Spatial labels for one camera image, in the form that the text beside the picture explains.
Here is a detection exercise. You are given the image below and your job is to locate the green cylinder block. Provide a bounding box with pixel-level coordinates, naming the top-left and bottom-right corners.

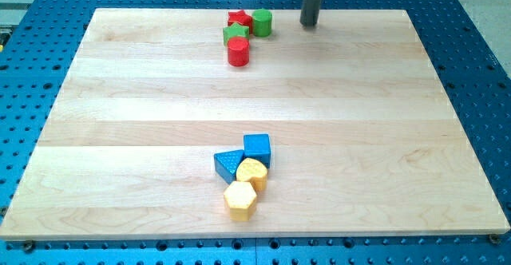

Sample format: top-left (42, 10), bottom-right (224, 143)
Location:
top-left (252, 9), bottom-right (272, 38)

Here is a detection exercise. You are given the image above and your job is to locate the red star block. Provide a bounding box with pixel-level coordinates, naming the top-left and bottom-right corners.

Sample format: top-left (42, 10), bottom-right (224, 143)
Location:
top-left (227, 10), bottom-right (253, 34)

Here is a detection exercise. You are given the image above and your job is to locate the blue cube block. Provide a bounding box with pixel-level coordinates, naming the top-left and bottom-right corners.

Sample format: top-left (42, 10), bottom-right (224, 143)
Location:
top-left (244, 133), bottom-right (271, 168)

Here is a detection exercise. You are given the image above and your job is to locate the blue triangle block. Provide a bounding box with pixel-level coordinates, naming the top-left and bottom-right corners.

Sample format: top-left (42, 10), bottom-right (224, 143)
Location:
top-left (213, 150), bottom-right (244, 184)

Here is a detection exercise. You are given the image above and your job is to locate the green star block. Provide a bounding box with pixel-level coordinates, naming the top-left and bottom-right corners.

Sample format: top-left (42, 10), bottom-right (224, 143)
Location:
top-left (223, 22), bottom-right (250, 45)

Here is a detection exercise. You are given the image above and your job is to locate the yellow hexagon block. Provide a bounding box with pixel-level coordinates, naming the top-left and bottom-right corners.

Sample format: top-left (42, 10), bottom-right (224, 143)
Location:
top-left (224, 181), bottom-right (257, 222)

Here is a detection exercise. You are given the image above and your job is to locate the yellow heart block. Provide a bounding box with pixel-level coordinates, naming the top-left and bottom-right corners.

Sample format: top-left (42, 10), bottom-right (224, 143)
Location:
top-left (236, 158), bottom-right (268, 192)

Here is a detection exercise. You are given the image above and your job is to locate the red cylinder block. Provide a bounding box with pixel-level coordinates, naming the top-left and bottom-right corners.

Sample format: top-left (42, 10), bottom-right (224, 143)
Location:
top-left (227, 37), bottom-right (250, 67)

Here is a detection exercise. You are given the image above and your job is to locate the blue perforated metal table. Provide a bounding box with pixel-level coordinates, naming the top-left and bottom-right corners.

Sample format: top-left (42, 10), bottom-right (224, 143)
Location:
top-left (1, 0), bottom-right (510, 264)

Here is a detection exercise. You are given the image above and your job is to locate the light wooden board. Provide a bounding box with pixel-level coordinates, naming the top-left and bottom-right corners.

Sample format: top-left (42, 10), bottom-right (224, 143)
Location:
top-left (1, 9), bottom-right (509, 240)

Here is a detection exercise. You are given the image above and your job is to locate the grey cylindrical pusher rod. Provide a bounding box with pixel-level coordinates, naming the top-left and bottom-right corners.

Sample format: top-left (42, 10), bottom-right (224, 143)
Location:
top-left (299, 0), bottom-right (322, 27)

